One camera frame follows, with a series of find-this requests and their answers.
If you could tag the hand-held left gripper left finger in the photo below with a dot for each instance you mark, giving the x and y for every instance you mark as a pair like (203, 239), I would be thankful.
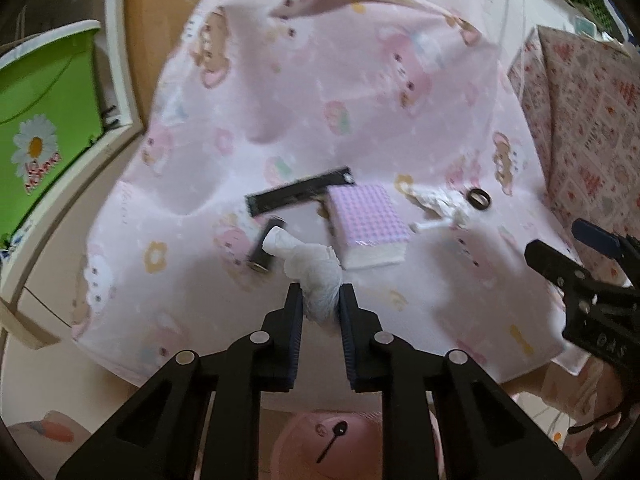
(296, 320)

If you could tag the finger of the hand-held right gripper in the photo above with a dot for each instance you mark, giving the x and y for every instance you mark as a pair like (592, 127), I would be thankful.
(595, 236)
(550, 260)

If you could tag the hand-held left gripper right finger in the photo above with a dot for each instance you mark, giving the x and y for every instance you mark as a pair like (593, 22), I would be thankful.
(346, 320)

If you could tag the white tissue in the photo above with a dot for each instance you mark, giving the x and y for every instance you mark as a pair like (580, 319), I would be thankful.
(315, 270)

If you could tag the black strip wrapper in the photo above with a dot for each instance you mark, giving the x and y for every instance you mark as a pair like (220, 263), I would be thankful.
(300, 191)

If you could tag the pink trash bin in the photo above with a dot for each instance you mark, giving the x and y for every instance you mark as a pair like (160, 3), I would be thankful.
(350, 450)

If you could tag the black cylinder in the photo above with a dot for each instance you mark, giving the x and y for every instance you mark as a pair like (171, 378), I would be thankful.
(262, 247)

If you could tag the black spoon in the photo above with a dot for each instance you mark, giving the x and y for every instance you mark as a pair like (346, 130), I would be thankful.
(341, 427)

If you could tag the red patterned quilted mat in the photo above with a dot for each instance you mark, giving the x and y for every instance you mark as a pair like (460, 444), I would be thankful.
(585, 125)

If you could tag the crumpled white wrapper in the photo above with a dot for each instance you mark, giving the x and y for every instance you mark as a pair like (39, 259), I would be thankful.
(445, 205)

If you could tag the pink bear printed blanket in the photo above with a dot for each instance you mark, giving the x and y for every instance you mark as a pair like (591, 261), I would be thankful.
(300, 110)

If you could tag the white orange slipper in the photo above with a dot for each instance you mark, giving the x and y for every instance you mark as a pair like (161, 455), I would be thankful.
(50, 427)

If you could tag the white shelf unit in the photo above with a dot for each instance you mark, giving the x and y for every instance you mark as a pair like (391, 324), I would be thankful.
(122, 85)

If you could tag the green daisy storage box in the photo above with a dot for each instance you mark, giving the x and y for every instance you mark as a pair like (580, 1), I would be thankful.
(50, 100)

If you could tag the brown wooden panel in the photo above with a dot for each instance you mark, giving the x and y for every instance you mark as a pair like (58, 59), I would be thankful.
(150, 20)

